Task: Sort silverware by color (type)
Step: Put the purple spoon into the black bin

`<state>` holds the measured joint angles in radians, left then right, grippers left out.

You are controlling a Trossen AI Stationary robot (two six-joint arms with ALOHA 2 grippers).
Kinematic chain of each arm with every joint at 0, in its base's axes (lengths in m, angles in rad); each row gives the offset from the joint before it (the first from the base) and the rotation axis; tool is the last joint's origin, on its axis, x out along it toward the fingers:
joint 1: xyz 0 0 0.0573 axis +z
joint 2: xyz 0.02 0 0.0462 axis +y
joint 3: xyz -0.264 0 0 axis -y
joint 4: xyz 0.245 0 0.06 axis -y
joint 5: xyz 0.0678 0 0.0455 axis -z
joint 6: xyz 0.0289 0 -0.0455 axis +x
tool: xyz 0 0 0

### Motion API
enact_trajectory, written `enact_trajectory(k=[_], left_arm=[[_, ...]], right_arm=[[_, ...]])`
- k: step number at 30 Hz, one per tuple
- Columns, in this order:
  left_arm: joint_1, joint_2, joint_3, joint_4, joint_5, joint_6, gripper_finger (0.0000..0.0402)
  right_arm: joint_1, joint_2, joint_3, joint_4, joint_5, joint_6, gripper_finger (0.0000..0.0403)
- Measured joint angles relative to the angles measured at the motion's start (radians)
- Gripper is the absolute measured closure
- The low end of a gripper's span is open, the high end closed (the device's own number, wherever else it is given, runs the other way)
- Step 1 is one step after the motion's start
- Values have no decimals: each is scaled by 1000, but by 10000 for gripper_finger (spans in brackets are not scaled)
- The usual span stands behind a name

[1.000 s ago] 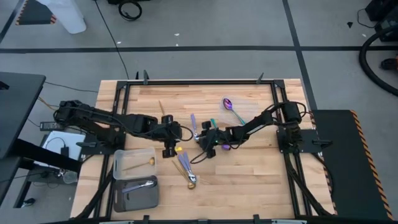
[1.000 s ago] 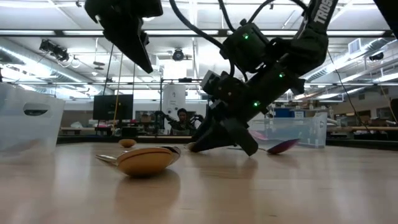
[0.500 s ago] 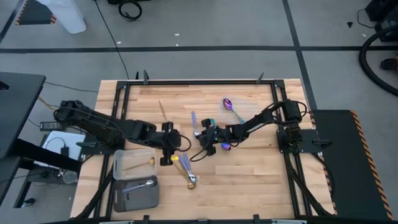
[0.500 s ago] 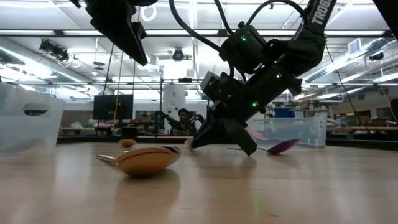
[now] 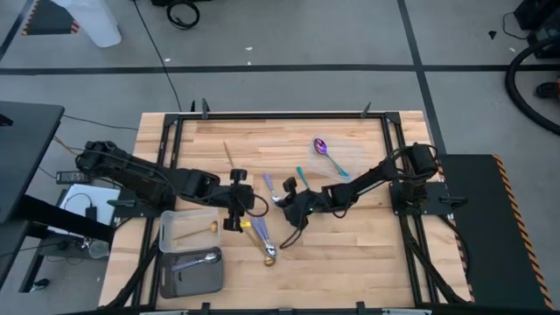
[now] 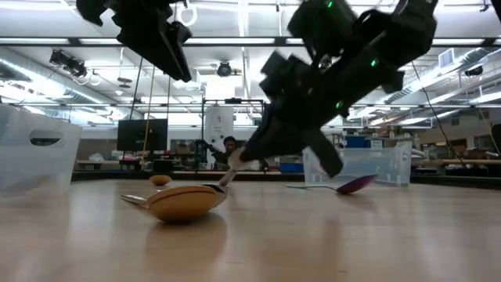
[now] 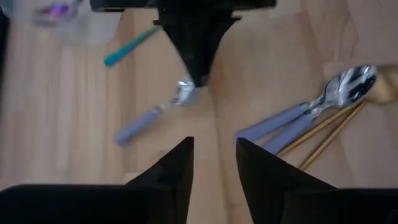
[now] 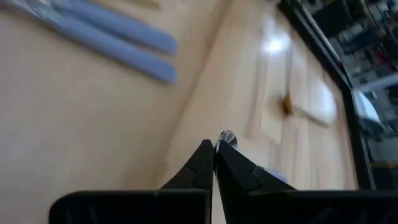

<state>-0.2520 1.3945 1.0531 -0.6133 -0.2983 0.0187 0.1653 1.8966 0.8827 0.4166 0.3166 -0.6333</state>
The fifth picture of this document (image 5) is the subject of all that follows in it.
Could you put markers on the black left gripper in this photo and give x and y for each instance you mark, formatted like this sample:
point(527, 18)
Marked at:
point(240, 197)

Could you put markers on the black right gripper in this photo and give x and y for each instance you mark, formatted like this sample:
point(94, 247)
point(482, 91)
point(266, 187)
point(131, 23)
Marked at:
point(302, 205)

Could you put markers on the gold spoon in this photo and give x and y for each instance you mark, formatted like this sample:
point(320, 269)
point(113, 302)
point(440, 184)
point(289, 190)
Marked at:
point(228, 153)
point(213, 226)
point(269, 261)

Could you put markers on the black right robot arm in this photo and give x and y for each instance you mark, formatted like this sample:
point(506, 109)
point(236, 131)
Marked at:
point(372, 177)

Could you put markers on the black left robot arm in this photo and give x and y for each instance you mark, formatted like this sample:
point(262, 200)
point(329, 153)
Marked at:
point(131, 168)

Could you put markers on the grey plastic bin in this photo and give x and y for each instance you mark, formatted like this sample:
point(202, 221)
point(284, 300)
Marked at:
point(192, 284)

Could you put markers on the white paper sheet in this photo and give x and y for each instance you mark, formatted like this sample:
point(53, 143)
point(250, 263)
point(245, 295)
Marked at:
point(105, 192)

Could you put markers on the small black power adapter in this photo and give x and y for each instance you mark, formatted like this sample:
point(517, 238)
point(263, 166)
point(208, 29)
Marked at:
point(91, 213)

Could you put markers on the clear glass cup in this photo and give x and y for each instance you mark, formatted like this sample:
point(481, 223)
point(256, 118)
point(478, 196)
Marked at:
point(99, 249)

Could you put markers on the black power brick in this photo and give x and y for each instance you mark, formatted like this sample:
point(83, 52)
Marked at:
point(70, 177)

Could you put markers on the black platform with hazard stripes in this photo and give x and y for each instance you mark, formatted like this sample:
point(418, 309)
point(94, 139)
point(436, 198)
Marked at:
point(494, 227)

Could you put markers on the black desk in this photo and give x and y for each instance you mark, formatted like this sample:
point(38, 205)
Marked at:
point(26, 153)

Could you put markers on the white plastic container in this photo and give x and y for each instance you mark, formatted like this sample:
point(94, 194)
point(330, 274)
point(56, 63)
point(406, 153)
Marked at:
point(98, 26)

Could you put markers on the small black floor scrap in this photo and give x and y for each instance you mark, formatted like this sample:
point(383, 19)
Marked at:
point(492, 34)

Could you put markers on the black hazard-edged floor mat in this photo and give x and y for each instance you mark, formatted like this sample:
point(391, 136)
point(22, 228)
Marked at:
point(48, 19)

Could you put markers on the black and orange tool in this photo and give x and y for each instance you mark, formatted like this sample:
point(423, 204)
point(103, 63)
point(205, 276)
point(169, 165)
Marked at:
point(548, 89)

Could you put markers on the black equipment box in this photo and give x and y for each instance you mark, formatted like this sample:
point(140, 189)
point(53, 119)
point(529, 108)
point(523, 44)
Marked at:
point(538, 13)

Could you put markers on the black aluminium table frame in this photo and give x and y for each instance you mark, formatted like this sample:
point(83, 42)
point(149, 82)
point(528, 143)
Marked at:
point(280, 116)

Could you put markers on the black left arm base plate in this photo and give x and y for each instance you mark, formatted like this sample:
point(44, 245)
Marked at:
point(131, 209)

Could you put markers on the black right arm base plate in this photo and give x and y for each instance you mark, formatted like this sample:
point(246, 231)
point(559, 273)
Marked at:
point(442, 199)

